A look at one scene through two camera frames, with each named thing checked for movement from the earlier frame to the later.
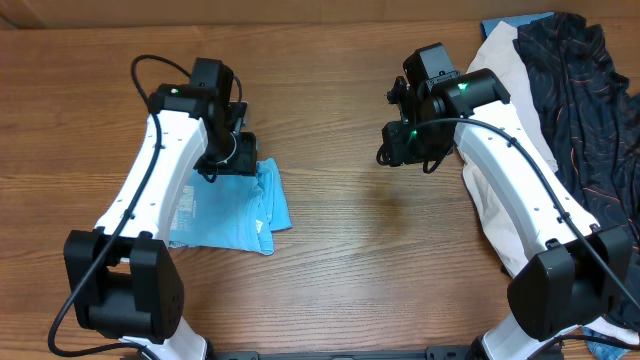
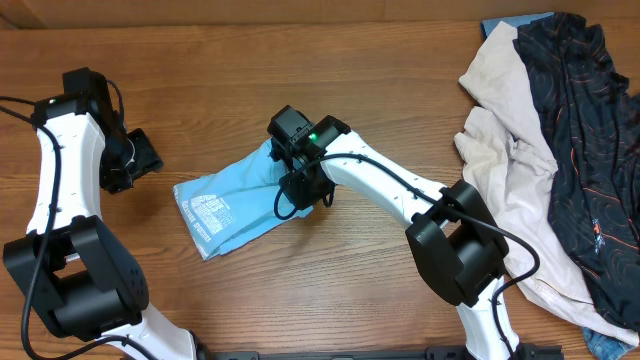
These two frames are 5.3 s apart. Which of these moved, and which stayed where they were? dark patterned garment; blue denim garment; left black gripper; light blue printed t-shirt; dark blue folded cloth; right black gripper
Moved: left black gripper; light blue printed t-shirt; right black gripper
Stayed: blue denim garment; dark patterned garment; dark blue folded cloth
